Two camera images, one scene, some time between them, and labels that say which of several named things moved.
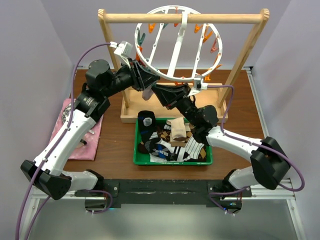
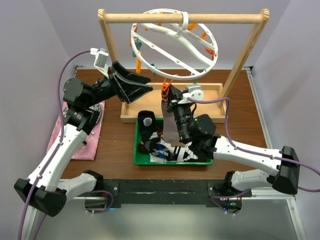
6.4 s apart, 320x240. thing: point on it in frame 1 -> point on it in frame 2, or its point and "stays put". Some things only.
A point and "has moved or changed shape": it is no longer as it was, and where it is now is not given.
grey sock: [147, 93] -> [170, 132]
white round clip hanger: [178, 52] has moved or changed shape
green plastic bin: [141, 159] stays put
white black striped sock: [190, 150] stays put
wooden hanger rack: [211, 100] stays put
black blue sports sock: [147, 127] stays put
